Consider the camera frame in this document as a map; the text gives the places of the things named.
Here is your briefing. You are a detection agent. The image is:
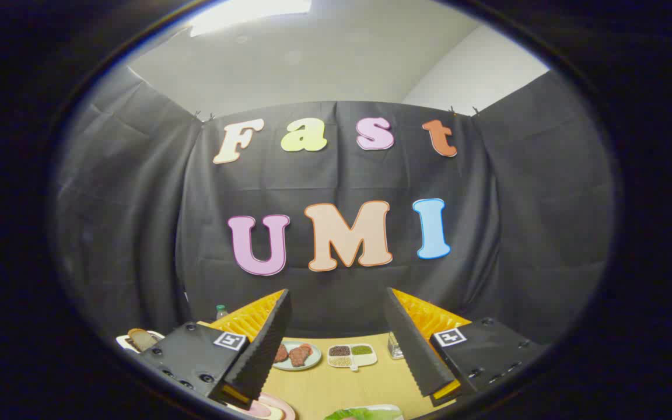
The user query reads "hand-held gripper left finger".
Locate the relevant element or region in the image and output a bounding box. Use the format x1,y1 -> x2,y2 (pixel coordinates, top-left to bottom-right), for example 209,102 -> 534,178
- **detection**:
138,289 -> 293,409

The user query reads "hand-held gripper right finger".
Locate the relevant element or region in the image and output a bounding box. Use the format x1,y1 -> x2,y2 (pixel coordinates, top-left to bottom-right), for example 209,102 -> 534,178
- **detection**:
383,287 -> 548,408

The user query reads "green lettuce leaf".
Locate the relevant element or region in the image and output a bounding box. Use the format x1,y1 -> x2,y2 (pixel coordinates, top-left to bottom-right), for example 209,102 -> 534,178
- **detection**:
323,408 -> 395,420

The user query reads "brown toast slice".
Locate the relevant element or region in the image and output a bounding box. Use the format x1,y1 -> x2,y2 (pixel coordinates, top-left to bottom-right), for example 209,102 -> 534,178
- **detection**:
128,328 -> 159,352

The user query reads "brown meat piece orange edge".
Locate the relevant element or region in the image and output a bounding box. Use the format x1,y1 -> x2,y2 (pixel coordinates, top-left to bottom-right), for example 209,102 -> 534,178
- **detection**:
289,344 -> 313,368

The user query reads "pale green oval plate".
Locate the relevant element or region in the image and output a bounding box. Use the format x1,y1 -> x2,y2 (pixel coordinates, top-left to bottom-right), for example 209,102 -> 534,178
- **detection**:
272,341 -> 323,372

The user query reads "white divided condiment dish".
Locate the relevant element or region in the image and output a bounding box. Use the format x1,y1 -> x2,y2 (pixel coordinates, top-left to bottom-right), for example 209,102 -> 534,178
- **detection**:
327,343 -> 378,372

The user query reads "pink round plate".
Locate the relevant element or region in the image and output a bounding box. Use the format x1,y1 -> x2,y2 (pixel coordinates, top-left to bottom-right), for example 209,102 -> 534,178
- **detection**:
225,392 -> 297,420

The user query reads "white plate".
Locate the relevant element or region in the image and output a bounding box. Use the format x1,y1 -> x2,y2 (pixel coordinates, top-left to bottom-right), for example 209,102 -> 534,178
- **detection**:
336,404 -> 405,420

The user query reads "cream white toaster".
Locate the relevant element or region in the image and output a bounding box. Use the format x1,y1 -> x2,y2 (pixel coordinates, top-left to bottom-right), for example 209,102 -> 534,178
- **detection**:
116,330 -> 165,355

